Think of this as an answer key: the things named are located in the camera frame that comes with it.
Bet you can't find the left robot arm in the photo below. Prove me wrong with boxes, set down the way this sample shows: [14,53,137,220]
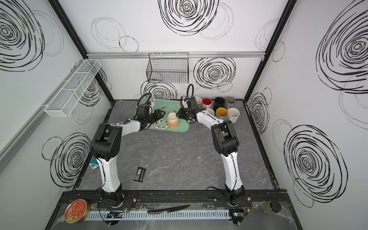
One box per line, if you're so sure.
[91,93,166,208]

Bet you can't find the teal white cup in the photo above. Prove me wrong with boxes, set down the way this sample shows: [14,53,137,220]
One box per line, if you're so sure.
[89,157,99,170]

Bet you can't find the black knife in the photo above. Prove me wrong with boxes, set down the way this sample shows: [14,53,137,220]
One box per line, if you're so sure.
[147,205,190,215]

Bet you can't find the white slotted cable duct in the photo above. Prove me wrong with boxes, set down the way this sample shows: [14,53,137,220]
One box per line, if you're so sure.
[86,209,231,221]

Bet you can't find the red round tin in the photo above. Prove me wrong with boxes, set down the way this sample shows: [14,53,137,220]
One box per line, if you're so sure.
[64,199,89,224]

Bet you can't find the dark lidded jar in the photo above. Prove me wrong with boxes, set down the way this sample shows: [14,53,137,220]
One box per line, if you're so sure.
[262,201,282,214]

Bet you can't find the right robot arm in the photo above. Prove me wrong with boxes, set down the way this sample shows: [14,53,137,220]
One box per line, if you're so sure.
[176,84,246,206]

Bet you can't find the blue mug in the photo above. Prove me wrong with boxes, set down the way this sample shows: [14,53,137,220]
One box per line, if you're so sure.
[215,107,229,120]

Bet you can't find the cream white mug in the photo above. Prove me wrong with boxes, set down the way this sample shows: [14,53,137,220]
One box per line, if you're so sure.
[202,97,213,109]

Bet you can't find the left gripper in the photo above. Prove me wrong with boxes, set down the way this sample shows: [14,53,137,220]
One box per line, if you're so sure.
[145,109,166,125]

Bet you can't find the black wire basket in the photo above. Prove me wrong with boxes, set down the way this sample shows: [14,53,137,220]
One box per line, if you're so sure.
[146,52,189,83]

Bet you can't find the orange cream mug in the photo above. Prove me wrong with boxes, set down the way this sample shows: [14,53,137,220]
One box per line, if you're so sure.
[167,112,180,129]

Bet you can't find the speckled cream mug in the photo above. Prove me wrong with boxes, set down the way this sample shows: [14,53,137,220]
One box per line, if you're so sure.
[227,107,240,124]

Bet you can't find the black mug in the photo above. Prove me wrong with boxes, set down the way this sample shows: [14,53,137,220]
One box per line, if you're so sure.
[212,97,225,111]

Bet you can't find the white mesh shelf basket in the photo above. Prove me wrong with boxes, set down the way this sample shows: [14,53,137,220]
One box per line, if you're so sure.
[44,59,101,117]

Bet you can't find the grey brown mug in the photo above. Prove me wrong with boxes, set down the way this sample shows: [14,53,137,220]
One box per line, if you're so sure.
[224,96,236,109]

